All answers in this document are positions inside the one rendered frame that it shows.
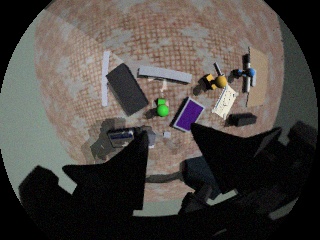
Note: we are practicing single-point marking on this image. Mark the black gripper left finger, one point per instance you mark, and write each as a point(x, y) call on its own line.
point(123, 175)

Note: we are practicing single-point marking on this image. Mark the cream inspection card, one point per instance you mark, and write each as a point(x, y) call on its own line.
point(225, 101)

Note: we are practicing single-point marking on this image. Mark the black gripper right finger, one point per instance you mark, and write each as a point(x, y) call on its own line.
point(230, 156)

